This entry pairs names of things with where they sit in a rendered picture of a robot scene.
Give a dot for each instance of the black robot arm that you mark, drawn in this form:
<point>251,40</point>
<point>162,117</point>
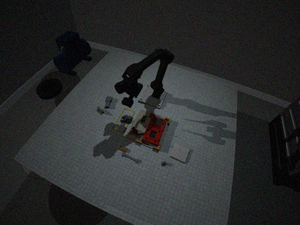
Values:
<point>135,70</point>

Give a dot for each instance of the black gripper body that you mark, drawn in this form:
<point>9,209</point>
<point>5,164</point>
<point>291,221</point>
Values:
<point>131,92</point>

